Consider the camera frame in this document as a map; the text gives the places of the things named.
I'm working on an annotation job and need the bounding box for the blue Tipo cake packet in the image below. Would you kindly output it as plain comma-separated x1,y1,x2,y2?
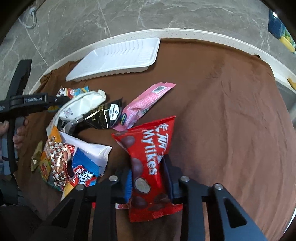
61,148,99,200

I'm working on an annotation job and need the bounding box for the orange cartoon snack packet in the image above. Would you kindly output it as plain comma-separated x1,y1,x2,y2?
39,126,62,191

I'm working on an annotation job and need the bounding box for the gold foil snack packet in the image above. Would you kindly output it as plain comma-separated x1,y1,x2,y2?
31,141,43,172

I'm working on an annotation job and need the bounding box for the panda cartoon snack packet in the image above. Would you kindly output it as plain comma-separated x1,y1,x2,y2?
48,86,89,113

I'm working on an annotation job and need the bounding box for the white long snack pouch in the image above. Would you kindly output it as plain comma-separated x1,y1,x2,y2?
46,89,106,135

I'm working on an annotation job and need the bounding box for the brown patterned snack packet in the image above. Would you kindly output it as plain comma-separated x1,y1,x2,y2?
48,141,75,191

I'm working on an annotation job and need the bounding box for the red Mylikes chocolate bag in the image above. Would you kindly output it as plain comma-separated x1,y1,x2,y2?
112,116,183,222

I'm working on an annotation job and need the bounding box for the black sesame snack packet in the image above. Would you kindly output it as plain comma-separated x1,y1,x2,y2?
64,98,122,135

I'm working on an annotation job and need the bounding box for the pink wafer snack packet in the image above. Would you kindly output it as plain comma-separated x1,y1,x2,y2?
113,82,175,132

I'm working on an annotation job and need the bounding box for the red white hawthorn packet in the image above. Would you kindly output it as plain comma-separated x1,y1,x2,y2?
115,203,130,209

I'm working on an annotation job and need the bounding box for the white snack packet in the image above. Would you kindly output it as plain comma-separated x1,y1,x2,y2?
59,132,112,176

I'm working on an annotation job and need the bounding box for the person's left hand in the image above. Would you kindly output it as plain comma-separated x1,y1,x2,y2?
0,119,29,150

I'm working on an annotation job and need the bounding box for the brown tablecloth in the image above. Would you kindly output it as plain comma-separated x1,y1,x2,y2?
16,38,296,241

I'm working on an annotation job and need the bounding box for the white plastic tray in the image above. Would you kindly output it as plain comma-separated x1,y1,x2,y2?
66,38,161,82

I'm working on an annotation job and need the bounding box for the yellow sponge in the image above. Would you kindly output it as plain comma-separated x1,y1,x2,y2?
287,78,296,90

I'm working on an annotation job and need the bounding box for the green dish soap bottle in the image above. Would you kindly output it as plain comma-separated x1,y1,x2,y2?
280,28,295,54

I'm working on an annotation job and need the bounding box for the blue utensil cup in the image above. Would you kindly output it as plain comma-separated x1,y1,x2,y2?
267,9,285,40

